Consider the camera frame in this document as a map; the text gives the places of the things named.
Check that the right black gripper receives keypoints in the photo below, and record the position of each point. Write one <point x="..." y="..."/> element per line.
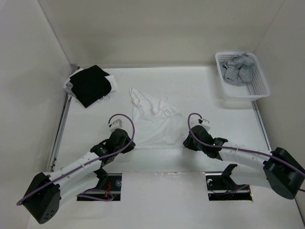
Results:
<point x="188" y="143"/>

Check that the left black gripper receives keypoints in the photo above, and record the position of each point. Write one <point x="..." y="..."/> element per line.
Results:
<point x="129" y="148"/>

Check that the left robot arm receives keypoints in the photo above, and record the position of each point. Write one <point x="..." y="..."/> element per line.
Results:
<point x="48" y="191"/>

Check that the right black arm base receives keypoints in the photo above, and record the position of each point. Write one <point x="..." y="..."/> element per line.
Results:
<point x="220" y="186"/>

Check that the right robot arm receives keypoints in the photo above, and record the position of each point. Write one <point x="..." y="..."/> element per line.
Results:
<point x="276" y="170"/>

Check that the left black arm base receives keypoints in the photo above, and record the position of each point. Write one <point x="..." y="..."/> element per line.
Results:
<point x="107" y="189"/>

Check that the folded black tank top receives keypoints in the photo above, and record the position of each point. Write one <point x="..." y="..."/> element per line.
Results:
<point x="90" y="86"/>

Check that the folded grey tank top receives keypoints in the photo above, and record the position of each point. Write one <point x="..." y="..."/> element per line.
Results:
<point x="68" y="87"/>

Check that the white plastic basket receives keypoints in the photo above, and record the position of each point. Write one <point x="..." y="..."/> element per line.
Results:
<point x="258" y="88"/>

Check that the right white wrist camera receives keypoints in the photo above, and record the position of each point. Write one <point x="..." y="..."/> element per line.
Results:
<point x="204" y="123"/>

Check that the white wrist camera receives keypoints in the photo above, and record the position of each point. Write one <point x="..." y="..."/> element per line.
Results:
<point x="204" y="123"/>
<point x="117" y="124"/>

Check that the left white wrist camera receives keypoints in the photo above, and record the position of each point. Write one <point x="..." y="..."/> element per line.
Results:
<point x="117" y="124"/>

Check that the right aluminium table rail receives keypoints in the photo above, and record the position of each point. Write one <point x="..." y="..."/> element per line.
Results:
<point x="261" y="124"/>

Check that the aluminium table rail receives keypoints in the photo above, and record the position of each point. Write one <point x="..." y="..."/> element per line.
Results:
<point x="261" y="124"/>
<point x="58" y="137"/>

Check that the left aluminium table rail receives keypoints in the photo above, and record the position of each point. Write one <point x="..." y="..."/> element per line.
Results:
<point x="58" y="137"/>

